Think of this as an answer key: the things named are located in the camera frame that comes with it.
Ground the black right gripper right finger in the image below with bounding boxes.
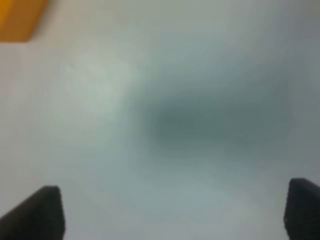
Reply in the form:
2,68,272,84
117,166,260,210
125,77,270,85
283,178,320,240

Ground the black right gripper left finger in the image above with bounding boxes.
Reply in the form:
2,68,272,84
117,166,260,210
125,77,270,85
0,185,66,240

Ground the orange block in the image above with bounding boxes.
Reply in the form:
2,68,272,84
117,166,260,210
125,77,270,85
0,0,48,43

